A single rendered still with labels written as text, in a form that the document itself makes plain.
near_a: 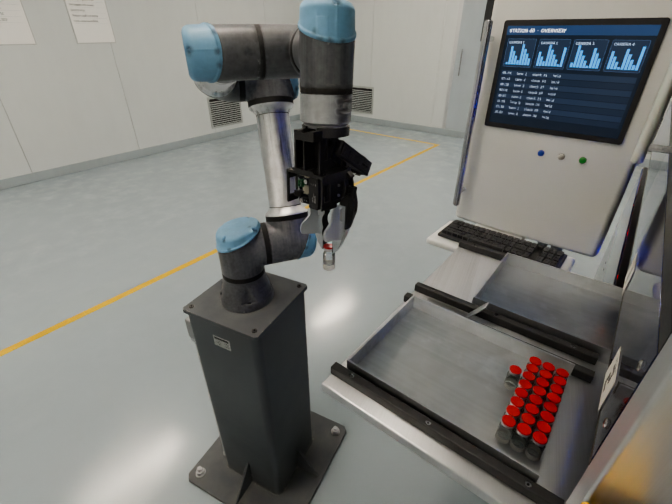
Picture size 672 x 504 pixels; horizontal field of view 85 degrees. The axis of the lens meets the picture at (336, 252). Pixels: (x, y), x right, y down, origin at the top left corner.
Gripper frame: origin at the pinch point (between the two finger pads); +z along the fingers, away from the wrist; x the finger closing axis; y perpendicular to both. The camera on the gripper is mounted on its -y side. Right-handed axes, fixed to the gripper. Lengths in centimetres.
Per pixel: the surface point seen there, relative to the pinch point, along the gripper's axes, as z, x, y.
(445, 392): 25.0, 23.5, -4.6
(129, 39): -48, -470, -213
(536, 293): 22, 30, -47
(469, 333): 23.7, 21.6, -22.4
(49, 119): 35, -474, -108
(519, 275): 22, 25, -53
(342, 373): 23.6, 6.8, 4.5
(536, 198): 11, 19, -91
